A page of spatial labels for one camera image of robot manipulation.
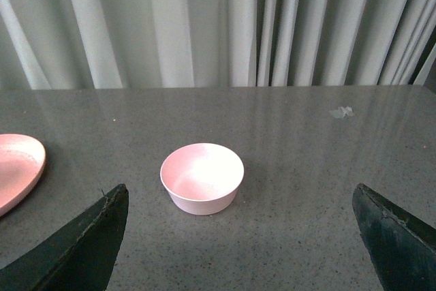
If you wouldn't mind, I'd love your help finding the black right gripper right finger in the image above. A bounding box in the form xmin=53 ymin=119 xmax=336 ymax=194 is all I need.
xmin=352 ymin=184 xmax=435 ymax=290

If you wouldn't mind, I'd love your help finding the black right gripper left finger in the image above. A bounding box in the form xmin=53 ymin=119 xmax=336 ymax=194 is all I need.
xmin=1 ymin=184 xmax=129 ymax=290

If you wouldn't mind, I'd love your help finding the pink bowl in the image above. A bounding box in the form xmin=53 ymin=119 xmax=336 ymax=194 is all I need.
xmin=160 ymin=143 xmax=245 ymax=215

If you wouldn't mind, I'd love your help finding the pink plate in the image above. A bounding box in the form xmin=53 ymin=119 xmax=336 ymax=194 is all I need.
xmin=1 ymin=134 xmax=46 ymax=215

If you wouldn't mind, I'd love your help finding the clear tape scrap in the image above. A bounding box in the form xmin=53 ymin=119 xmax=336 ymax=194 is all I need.
xmin=329 ymin=106 xmax=354 ymax=119

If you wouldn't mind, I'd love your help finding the white pleated curtain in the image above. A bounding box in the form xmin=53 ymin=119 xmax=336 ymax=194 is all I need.
xmin=1 ymin=0 xmax=435 ymax=89

